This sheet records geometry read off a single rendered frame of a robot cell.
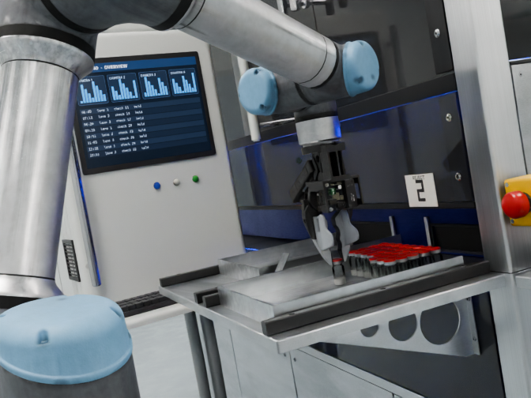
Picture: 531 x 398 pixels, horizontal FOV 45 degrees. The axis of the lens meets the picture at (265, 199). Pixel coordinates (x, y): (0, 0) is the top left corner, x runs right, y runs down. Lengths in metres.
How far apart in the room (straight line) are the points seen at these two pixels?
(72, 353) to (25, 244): 0.18
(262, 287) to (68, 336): 0.67
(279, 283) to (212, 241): 0.72
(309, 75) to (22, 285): 0.46
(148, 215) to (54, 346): 1.28
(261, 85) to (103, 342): 0.54
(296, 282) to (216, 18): 0.61
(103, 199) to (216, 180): 0.34
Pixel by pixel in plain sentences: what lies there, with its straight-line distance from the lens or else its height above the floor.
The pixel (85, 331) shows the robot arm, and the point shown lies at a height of 1.00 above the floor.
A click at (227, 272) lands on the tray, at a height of 0.89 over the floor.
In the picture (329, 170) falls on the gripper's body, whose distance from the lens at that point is 1.08.
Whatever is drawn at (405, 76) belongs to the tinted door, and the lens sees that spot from 1.22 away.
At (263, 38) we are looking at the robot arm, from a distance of 0.82.
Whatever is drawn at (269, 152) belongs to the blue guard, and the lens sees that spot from 1.78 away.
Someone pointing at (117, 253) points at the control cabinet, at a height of 0.95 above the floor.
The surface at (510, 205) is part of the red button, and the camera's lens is 0.99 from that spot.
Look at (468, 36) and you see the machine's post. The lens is 1.07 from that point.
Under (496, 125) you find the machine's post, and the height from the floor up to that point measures 1.11.
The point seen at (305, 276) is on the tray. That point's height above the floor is 0.89.
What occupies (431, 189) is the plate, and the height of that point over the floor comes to 1.02.
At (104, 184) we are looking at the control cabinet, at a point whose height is 1.14.
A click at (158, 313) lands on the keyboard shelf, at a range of 1.62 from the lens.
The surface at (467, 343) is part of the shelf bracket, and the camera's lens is 1.19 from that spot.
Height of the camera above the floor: 1.12
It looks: 3 degrees down
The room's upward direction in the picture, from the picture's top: 10 degrees counter-clockwise
